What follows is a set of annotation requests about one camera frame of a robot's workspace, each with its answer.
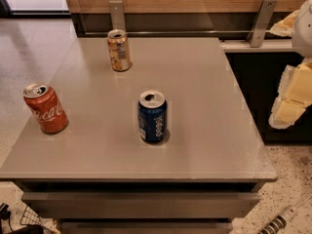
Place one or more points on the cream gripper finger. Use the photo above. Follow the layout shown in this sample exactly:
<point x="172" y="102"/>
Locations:
<point x="284" y="27"/>
<point x="294" y="96"/>

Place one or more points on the orange soda can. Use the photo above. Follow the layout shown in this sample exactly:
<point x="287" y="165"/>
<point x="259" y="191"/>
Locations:
<point x="118" y="47"/>

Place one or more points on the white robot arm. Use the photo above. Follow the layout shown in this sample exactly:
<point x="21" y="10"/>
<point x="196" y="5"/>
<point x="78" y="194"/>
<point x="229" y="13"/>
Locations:
<point x="302" y="32"/>

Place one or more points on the blue Pepsi can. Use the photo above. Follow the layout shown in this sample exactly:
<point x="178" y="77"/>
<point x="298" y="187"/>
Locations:
<point x="152" y="116"/>

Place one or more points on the red Coca-Cola can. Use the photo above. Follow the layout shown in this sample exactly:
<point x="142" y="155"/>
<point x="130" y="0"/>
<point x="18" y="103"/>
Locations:
<point x="45" y="106"/>

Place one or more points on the white power strip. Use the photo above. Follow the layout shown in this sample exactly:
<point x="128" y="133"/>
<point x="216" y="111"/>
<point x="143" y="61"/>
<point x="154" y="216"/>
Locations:
<point x="280" y="221"/>

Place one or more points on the grey drawer cabinet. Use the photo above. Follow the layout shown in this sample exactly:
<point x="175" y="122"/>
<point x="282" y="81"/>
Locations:
<point x="99" y="176"/>

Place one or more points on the right metal bracket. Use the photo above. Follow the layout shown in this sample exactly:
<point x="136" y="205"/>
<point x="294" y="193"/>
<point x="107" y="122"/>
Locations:
<point x="263" y="17"/>

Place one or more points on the metal bracket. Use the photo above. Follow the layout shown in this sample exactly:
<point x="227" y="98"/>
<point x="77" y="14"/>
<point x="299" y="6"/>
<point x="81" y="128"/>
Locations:
<point x="263" y="17"/>
<point x="116" y="10"/>

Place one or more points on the left metal bracket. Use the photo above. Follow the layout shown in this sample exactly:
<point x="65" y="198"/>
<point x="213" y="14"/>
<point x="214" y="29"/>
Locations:
<point x="116" y="10"/>

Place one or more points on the black wire basket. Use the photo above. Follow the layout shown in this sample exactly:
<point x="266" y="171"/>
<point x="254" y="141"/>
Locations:
<point x="29" y="222"/>

